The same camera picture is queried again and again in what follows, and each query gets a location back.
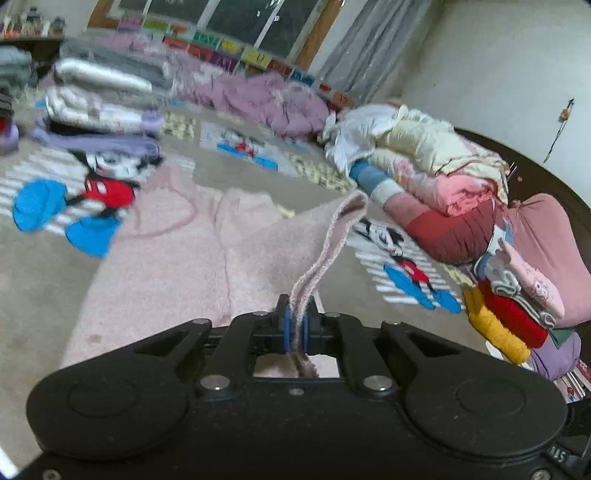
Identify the window with wooden frame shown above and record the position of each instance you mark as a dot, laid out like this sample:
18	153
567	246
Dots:
291	30

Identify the crumpled purple garment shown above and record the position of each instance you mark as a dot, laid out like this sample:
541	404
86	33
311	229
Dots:
288	108

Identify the pink pillow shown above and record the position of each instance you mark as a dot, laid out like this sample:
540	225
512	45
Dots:
543	235

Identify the wall hanging ornament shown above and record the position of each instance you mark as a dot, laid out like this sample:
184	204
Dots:
562	120

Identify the grey curtain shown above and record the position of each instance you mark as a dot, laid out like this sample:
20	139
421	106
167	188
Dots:
380	38

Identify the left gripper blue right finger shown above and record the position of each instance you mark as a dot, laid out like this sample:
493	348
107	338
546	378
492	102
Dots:
343	337

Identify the colourful alphabet foam border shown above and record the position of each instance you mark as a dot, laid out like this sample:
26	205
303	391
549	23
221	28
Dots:
231	56

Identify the Mickey Mouse bed sheet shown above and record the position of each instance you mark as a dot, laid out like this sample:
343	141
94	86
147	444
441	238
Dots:
45	280

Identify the pink socks with print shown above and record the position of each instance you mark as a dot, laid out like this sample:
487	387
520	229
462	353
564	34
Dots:
533	282

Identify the stack of folded clothes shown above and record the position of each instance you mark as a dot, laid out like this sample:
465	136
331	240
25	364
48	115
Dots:
117	84

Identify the lavender folded garment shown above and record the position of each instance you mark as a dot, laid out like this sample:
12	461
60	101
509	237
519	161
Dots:
553	362

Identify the white crumpled garment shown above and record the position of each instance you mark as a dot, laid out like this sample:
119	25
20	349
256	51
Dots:
353	136

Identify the cream yellow crumpled garment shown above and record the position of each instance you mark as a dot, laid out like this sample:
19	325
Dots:
441	167

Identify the striped pink red blanket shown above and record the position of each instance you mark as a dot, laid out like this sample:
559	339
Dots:
451	240

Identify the pink fuzzy sweater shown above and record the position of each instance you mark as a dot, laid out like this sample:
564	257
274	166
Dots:
186	251

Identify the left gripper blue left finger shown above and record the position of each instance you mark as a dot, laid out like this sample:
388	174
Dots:
254	346

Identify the red folded garment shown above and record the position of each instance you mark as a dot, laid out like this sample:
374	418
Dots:
513	317

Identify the dark wooden bed headboard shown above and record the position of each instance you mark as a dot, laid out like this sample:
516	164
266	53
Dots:
528	178

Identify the yellow knit garment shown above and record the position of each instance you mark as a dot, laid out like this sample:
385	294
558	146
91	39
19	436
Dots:
492	329

